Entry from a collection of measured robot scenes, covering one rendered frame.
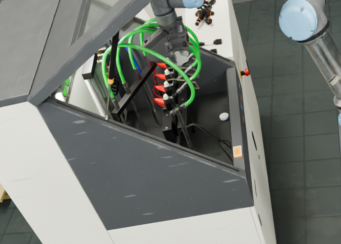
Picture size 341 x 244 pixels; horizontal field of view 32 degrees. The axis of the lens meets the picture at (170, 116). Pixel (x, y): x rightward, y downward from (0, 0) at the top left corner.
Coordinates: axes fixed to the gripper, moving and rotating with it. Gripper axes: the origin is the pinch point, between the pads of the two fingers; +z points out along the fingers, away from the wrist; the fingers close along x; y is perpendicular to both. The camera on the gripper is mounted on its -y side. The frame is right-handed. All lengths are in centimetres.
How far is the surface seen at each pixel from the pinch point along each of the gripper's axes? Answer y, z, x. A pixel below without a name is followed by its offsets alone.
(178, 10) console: -6, 18, 71
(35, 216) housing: -63, 29, -36
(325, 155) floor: 51, 123, 59
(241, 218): 12, 49, -36
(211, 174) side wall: 6.8, 23.0, -36.0
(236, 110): 16.8, 27.7, 0.7
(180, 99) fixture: -5.5, 24.8, 11.1
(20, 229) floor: -134, 123, 43
